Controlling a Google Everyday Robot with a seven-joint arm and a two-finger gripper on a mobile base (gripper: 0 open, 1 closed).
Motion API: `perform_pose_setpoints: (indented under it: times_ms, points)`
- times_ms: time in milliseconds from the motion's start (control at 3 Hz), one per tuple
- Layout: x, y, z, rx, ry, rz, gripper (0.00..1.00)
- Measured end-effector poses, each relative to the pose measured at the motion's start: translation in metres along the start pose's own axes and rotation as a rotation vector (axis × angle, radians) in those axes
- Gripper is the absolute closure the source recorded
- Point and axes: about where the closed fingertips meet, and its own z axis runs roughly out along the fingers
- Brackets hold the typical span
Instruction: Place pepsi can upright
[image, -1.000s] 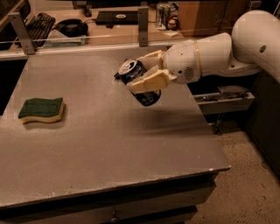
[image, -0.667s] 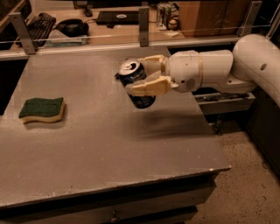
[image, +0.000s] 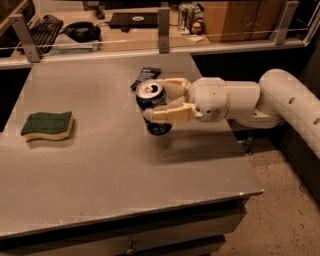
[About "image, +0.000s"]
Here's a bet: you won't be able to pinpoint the silver green can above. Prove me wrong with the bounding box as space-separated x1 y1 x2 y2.
178 4 195 34

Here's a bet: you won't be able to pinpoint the small round brown object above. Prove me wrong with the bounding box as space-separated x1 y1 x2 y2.
191 22 203 35

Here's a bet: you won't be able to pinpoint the green and yellow sponge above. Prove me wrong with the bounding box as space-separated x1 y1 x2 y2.
20 111 74 142

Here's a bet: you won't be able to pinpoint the grey metal bracket right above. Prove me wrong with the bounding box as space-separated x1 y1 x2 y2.
272 0 299 45

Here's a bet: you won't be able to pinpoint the grey metal bracket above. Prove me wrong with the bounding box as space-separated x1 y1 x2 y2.
158 7 170 54
9 14 42 63
272 0 299 45

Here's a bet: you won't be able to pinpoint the black headphones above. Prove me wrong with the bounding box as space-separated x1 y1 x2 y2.
62 21 101 43

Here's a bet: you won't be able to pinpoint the blue pepsi can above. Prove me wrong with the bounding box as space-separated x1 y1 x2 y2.
136 79 172 136

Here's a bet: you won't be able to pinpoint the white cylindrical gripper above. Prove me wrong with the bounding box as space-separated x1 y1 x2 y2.
143 77 230 124

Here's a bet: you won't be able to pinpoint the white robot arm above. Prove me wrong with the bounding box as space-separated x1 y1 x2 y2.
143 69 320 157

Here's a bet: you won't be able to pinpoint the black keyboard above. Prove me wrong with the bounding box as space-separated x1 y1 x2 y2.
27 14 63 54

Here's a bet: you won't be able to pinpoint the dark blue snack packet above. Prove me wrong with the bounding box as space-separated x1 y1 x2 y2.
130 67 161 91

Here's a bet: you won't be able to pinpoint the black laptop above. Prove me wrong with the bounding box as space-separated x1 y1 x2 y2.
109 13 158 29

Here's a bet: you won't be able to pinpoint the wooden cabinet box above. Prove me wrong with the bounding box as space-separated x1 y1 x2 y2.
203 0 287 43

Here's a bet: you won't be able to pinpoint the grey metal bracket left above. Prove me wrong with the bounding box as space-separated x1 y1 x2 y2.
9 14 42 63

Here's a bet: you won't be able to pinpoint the black computer mouse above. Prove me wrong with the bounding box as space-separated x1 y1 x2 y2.
96 8 105 20

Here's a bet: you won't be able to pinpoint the grey table drawer front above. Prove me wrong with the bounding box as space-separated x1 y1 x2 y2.
0 200 246 256

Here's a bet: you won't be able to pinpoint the clear plastic bag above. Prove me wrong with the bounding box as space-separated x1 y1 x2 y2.
50 34 99 54

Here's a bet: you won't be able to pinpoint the grey metal bracket middle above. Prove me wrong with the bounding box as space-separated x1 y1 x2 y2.
158 7 170 54

